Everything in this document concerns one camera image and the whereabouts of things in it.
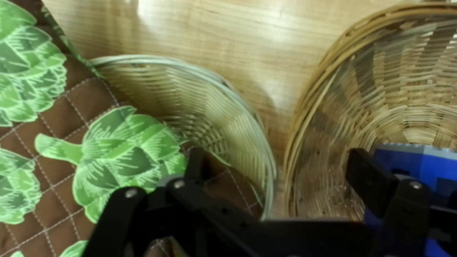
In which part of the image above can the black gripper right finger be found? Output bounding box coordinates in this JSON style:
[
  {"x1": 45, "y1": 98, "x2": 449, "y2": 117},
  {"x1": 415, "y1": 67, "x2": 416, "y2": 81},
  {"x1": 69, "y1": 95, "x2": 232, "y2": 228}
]
[{"x1": 346, "y1": 148, "x2": 457, "y2": 257}]

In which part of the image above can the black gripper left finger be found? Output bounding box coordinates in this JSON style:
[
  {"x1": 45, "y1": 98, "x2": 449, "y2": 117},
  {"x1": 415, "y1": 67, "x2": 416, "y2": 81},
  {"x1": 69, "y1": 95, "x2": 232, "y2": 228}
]
[{"x1": 83, "y1": 148, "x2": 262, "y2": 257}]

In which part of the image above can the blue lego train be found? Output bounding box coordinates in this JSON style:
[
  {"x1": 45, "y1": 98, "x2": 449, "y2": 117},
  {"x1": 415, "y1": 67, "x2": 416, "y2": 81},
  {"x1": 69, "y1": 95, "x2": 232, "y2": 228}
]
[{"x1": 363, "y1": 144, "x2": 457, "y2": 257}]

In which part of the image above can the white wicker basket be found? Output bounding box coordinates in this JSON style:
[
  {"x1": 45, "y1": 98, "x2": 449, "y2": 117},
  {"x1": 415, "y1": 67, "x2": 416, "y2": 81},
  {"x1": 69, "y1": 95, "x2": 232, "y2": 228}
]
[{"x1": 92, "y1": 54, "x2": 277, "y2": 218}]

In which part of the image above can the wicker basket holding train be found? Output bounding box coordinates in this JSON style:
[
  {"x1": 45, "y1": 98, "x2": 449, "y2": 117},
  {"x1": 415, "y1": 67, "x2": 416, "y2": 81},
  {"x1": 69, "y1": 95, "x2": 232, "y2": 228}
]
[{"x1": 283, "y1": 1, "x2": 457, "y2": 220}]

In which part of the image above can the green artichoke oven mitt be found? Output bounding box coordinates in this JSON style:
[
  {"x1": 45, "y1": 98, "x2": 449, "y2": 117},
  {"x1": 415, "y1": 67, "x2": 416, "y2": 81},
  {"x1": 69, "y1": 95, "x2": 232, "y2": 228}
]
[{"x1": 0, "y1": 0, "x2": 262, "y2": 257}]

